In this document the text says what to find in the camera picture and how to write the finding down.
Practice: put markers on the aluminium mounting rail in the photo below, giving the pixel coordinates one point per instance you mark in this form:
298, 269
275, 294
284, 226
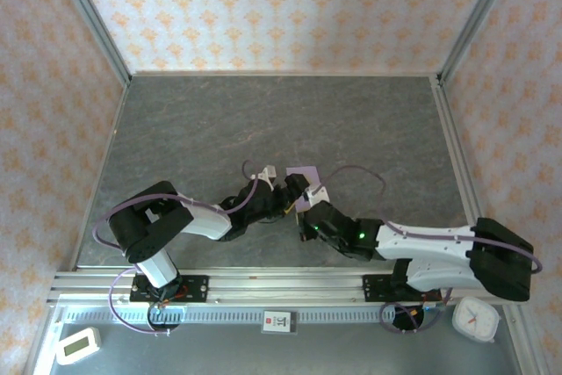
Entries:
285, 283

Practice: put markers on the white digital timer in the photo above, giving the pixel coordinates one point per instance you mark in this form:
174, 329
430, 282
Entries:
78, 345

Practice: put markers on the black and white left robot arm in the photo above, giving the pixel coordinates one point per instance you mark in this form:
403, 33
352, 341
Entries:
149, 234

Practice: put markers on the aluminium side rail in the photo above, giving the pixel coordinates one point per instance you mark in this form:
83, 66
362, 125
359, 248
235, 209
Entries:
443, 103
111, 135

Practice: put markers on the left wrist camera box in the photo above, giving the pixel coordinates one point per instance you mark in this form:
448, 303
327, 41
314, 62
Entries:
268, 171

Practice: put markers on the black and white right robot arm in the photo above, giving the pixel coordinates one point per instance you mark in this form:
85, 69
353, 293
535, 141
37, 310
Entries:
421, 243

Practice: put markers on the aluminium frame post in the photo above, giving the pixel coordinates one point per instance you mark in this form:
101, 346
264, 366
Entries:
476, 19
94, 23

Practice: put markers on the grey metal sheet panel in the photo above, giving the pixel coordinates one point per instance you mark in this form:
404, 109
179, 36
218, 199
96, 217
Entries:
219, 353

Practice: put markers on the white card with red logo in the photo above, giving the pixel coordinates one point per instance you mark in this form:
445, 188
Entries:
280, 322

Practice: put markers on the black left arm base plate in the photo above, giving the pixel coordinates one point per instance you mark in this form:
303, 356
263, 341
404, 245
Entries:
195, 287

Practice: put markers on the aluminium back bar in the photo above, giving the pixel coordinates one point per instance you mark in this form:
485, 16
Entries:
285, 73

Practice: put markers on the white analog clock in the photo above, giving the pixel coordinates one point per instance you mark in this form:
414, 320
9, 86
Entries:
476, 320

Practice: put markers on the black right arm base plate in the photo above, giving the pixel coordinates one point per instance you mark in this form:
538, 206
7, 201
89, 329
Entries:
373, 287

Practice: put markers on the purple square paper sheet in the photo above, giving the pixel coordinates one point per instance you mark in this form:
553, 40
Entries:
307, 170

